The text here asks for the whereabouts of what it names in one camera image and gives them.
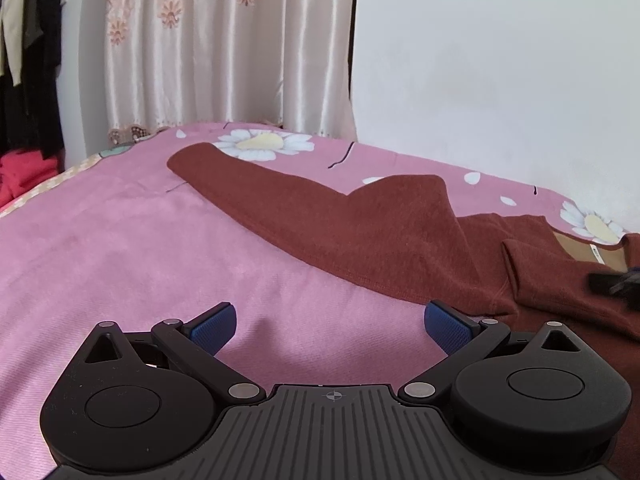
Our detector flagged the dark red knit sweater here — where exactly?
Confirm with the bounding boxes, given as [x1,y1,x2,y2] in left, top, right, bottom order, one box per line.
[166,142,640,478]

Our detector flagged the hanging dark clothes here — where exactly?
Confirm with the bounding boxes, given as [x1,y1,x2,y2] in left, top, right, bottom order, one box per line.
[1,0,64,158]

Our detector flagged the pink floral bed sheet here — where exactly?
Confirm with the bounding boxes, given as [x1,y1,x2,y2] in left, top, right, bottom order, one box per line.
[1,122,630,479]

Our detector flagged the red cloth pile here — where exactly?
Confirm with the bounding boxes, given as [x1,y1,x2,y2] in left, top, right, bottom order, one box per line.
[0,150,64,208]

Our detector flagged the cream floral satin curtain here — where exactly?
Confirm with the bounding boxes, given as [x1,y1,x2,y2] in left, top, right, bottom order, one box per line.
[105,0,356,144]

